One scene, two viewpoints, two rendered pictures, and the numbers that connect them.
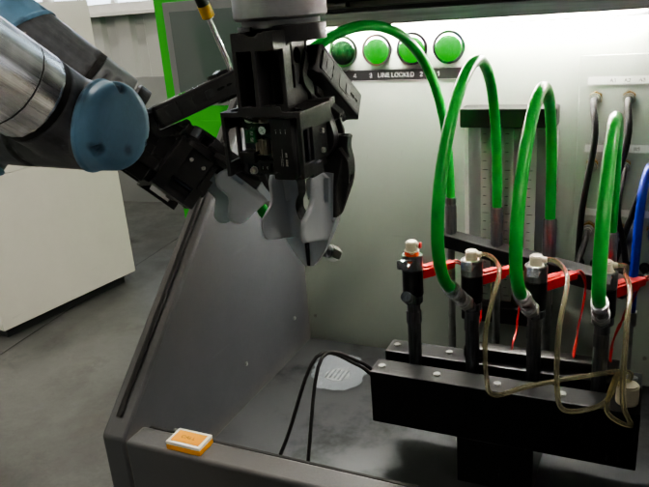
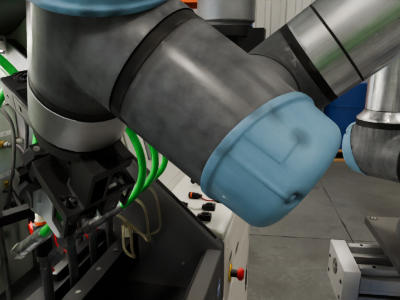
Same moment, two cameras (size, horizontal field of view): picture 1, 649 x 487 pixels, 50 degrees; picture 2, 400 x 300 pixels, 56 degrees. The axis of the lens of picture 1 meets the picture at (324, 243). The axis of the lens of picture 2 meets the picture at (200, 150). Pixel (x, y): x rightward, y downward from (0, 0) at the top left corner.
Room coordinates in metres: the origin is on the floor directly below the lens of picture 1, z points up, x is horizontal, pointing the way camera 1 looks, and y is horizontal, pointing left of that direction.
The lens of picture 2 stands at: (0.73, 0.52, 1.42)
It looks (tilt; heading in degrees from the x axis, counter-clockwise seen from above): 15 degrees down; 257
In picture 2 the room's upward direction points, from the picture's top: straight up
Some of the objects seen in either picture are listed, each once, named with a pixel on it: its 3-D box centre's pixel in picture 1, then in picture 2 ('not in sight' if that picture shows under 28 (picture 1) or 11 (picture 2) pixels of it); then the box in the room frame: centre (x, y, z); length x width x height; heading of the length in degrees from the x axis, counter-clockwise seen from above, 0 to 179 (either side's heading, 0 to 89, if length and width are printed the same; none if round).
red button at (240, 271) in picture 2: not in sight; (237, 273); (0.41, -0.40, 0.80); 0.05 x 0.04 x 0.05; 64
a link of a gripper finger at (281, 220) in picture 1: (281, 221); not in sight; (0.59, 0.04, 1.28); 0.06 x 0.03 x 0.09; 154
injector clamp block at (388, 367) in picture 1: (501, 419); (87, 297); (0.81, -0.22, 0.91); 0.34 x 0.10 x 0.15; 64
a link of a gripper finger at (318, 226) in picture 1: (313, 224); not in sight; (0.57, 0.01, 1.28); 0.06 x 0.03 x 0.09; 154
